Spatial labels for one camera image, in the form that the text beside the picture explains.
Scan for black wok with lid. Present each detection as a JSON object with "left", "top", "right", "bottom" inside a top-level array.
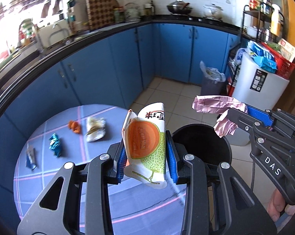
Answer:
[{"left": 167, "top": 0, "right": 193, "bottom": 15}]

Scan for small blue white carton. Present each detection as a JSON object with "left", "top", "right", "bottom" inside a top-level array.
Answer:
[{"left": 26, "top": 145, "right": 37, "bottom": 170}]

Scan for person's right hand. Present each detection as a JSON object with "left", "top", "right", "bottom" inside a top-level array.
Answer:
[{"left": 267, "top": 189, "right": 295, "bottom": 222}]

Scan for orange peel piece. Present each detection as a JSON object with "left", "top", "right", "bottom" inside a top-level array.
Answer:
[{"left": 68, "top": 120, "right": 81, "bottom": 134}]

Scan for orange melon drink carton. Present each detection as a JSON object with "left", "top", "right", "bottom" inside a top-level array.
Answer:
[{"left": 121, "top": 102, "right": 167, "bottom": 189}]

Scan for glass teapot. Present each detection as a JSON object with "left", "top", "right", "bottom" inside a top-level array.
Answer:
[{"left": 124, "top": 3, "right": 141, "bottom": 21}]

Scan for teal foil snack wrapper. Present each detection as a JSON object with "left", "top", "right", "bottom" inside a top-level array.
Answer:
[{"left": 49, "top": 133, "right": 62, "bottom": 158}]

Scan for pink wrapper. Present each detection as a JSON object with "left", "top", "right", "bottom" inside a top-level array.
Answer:
[{"left": 192, "top": 96, "right": 247, "bottom": 138}]

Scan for white beige snack bag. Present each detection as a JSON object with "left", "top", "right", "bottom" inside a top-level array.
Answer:
[{"left": 85, "top": 117, "right": 106, "bottom": 142}]

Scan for blue plaid tablecloth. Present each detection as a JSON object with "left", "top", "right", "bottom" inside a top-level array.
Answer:
[{"left": 14, "top": 104, "right": 186, "bottom": 234}]

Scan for checkered cutting board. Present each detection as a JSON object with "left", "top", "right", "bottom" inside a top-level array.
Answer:
[{"left": 86, "top": 0, "right": 114, "bottom": 31}]

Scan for red plastic basket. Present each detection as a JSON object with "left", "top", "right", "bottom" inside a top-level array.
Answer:
[{"left": 261, "top": 42, "right": 295, "bottom": 80}]

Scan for sink faucet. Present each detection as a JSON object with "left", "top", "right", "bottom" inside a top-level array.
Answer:
[{"left": 17, "top": 19, "right": 44, "bottom": 54}]

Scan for white appliance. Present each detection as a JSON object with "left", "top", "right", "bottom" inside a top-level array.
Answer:
[{"left": 232, "top": 53, "right": 289, "bottom": 110}]

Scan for black metal shelf rack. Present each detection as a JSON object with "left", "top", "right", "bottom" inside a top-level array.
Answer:
[{"left": 240, "top": 5, "right": 285, "bottom": 43}]

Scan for white kettle pot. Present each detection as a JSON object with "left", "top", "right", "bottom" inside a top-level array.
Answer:
[{"left": 203, "top": 4, "right": 223, "bottom": 20}]

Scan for blue kitchen cabinets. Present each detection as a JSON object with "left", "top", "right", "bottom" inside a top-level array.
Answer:
[{"left": 0, "top": 23, "right": 236, "bottom": 233}]

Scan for black round trash bin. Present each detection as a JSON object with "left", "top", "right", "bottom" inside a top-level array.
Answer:
[{"left": 171, "top": 123, "right": 232, "bottom": 184}]

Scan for black countertop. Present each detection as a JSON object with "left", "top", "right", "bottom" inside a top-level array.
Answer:
[{"left": 0, "top": 14, "right": 246, "bottom": 125}]

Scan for grey bin with bag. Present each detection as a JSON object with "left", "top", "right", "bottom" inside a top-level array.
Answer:
[{"left": 200, "top": 61, "right": 226, "bottom": 96}]

